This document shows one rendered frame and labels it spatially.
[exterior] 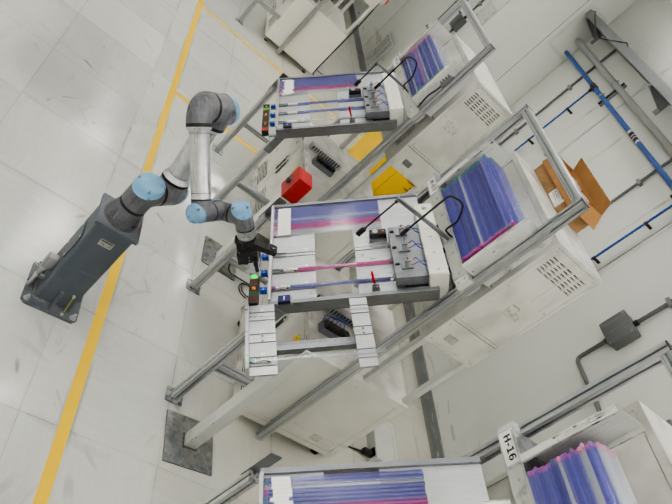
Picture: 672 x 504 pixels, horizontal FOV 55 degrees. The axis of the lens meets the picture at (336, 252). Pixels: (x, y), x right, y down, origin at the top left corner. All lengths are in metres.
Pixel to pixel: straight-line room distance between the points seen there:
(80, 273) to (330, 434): 1.45
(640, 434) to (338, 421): 1.64
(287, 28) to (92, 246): 4.71
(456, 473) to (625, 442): 0.52
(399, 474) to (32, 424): 1.38
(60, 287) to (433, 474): 1.70
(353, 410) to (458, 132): 1.76
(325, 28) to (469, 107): 3.41
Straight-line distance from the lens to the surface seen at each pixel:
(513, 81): 5.89
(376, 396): 3.17
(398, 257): 2.77
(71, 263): 2.85
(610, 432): 2.10
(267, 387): 2.69
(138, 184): 2.60
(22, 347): 2.89
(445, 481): 2.21
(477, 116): 3.96
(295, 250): 2.95
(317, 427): 3.35
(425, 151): 4.01
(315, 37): 7.12
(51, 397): 2.83
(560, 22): 5.81
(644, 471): 2.12
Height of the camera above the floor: 2.21
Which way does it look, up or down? 26 degrees down
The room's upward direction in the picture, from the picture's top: 50 degrees clockwise
